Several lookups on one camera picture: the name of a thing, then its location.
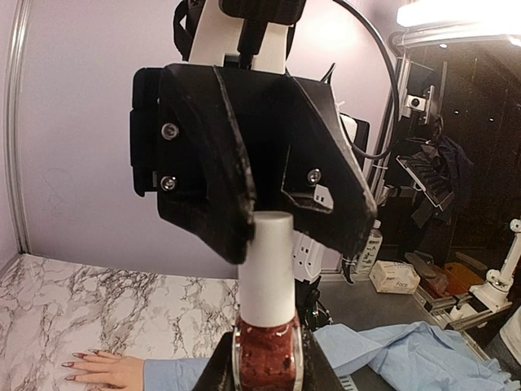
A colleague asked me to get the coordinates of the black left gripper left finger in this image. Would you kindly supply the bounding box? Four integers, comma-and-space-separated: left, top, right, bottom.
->
192, 332, 235, 391

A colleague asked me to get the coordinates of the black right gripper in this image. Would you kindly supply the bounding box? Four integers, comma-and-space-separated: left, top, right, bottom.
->
129, 64, 377, 263

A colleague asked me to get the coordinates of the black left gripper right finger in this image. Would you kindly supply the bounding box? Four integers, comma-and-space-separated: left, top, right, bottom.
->
302, 328, 344, 391

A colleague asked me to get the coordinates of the dark red nail polish bottle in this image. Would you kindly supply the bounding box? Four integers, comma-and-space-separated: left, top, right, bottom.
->
231, 317, 304, 390

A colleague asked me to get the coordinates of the white nail polish cap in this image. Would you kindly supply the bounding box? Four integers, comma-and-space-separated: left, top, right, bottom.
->
239, 211, 296, 327

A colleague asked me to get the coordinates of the forearm in blue sleeve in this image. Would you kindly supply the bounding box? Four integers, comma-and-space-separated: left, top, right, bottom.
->
143, 322, 520, 390

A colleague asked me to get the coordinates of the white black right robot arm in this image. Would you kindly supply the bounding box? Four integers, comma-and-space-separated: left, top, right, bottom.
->
129, 64, 377, 265

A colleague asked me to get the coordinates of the person's hand with painted nails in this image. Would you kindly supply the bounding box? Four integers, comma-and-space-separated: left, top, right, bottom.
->
61, 349, 145, 391

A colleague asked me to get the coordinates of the white tissue box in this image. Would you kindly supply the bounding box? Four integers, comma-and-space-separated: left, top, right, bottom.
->
369, 261, 420, 295

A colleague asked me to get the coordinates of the clear plastic water bottle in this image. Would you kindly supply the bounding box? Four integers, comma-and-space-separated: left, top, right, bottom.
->
357, 220, 383, 275

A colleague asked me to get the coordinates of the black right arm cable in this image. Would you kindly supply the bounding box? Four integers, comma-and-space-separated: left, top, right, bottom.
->
317, 0, 399, 160

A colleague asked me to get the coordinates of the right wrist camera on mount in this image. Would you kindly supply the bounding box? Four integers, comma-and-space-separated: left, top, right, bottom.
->
173, 0, 305, 74

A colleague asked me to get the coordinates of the aluminium corner post right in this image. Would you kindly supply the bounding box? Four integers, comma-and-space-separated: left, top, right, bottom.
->
2, 0, 32, 254

